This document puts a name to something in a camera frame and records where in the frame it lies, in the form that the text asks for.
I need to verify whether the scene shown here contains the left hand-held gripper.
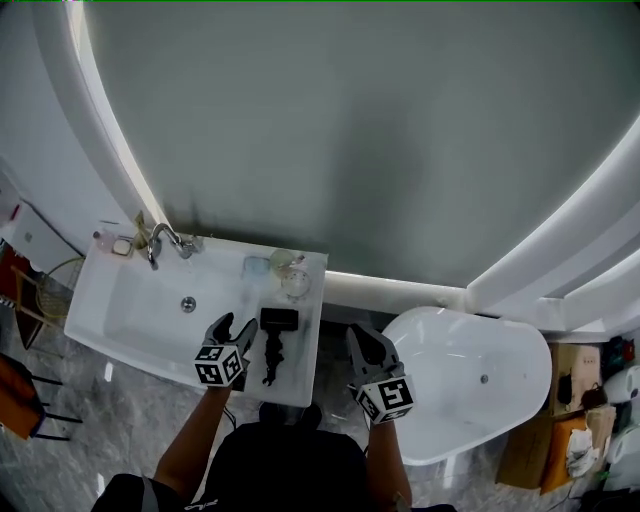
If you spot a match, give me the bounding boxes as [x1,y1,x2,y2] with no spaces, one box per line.
[193,312,260,392]

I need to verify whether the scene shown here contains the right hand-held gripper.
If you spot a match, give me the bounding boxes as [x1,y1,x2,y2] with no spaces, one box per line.
[347,324,417,425]

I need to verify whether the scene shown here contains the black hair dryer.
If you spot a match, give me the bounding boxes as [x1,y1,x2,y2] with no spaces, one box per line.
[258,306,301,388]

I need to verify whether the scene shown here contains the person's right forearm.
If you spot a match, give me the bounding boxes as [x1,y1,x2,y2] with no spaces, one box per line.
[366,418,414,509]

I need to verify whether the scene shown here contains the person's left forearm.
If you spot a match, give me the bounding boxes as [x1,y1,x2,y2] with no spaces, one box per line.
[154,386,234,502]

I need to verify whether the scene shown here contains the pale blue tray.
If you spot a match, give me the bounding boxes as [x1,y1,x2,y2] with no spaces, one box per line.
[242,255,270,282]

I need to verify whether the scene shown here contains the person's black shoe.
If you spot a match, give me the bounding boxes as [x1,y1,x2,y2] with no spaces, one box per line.
[258,400,287,425]
[294,403,324,427]

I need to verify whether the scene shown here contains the clear glass cup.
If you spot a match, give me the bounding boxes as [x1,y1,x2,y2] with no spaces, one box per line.
[269,249,306,272]

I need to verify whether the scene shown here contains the white bathtub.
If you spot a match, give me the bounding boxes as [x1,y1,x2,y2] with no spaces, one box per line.
[381,305,553,468]

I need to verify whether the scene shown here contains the chrome faucet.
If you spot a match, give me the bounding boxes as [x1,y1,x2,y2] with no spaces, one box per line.
[145,221,198,272]

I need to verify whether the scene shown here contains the person's black clothing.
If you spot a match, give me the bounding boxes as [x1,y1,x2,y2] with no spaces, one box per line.
[91,421,457,512]

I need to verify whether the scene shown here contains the large cardboard box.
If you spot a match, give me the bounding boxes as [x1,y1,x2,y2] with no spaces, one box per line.
[494,413,557,491]

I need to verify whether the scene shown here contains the brown wooden chair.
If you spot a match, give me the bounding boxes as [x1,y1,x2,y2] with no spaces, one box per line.
[9,264,67,352]

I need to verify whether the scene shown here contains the small cardboard box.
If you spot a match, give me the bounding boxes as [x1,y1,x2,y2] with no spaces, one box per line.
[548,341,602,417]

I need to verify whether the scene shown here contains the orange cloth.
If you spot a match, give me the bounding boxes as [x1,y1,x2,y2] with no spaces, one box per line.
[539,416,592,497]

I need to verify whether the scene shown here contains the black chair with orange cushion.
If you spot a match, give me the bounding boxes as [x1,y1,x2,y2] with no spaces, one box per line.
[0,349,85,443]

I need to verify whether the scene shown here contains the grey roller blind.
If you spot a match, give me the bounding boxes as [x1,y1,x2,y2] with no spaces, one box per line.
[83,1,640,290]

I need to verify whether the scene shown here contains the white crumpled cloth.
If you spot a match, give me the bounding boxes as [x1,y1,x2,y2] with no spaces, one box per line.
[566,426,600,477]

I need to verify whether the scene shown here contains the clear water bottle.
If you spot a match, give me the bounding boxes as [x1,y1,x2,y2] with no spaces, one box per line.
[0,163,24,224]

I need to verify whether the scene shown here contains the yellow wire basket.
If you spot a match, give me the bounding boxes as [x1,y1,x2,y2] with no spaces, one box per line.
[34,255,86,322]

